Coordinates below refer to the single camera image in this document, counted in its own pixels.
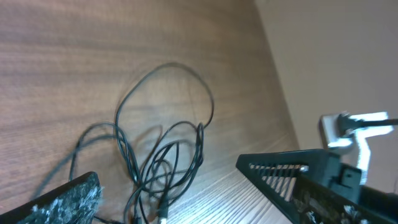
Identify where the black cable bundle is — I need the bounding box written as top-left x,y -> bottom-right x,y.
30,62 -> 215,224

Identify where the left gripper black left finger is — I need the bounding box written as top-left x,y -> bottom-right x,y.
1,172 -> 103,224

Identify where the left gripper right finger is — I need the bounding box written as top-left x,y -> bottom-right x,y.
236,149 -> 397,223

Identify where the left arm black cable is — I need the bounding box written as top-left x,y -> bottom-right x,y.
337,113 -> 398,138

